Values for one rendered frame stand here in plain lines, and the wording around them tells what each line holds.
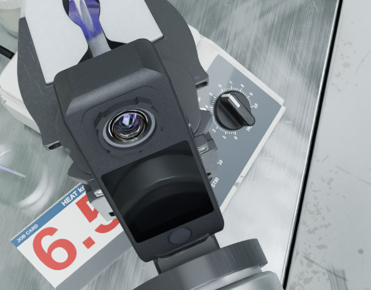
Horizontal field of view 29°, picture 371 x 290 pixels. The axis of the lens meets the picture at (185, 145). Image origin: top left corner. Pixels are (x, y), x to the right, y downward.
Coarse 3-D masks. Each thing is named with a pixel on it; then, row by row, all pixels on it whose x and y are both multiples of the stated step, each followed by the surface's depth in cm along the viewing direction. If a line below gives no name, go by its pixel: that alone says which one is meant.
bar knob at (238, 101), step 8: (224, 96) 57; (232, 96) 56; (240, 96) 58; (216, 104) 57; (224, 104) 57; (232, 104) 56; (240, 104) 57; (248, 104) 58; (216, 112) 57; (224, 112) 58; (232, 112) 57; (240, 112) 57; (248, 112) 57; (224, 120) 58; (232, 120) 58; (240, 120) 57; (248, 120) 57; (232, 128) 58
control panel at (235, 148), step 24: (216, 72) 58; (240, 72) 58; (216, 96) 58; (264, 96) 59; (216, 120) 58; (264, 120) 59; (216, 144) 58; (240, 144) 59; (240, 168) 59; (216, 192) 58
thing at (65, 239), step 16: (64, 208) 58; (80, 208) 58; (48, 224) 58; (64, 224) 58; (80, 224) 59; (96, 224) 59; (112, 224) 60; (32, 240) 58; (48, 240) 58; (64, 240) 59; (80, 240) 59; (96, 240) 60; (32, 256) 58; (48, 256) 59; (64, 256) 59; (80, 256) 60; (48, 272) 59
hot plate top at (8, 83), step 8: (192, 32) 56; (200, 40) 56; (16, 56) 56; (8, 64) 56; (16, 64) 56; (8, 72) 56; (16, 72) 56; (0, 80) 55; (8, 80) 55; (16, 80) 55; (8, 88) 55; (16, 88) 55; (16, 96) 55; (24, 104) 55
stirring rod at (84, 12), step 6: (78, 0) 45; (78, 6) 46; (84, 6) 46; (84, 12) 47; (84, 18) 48; (90, 18) 48; (84, 24) 49; (90, 24) 49; (90, 30) 50; (90, 36) 51
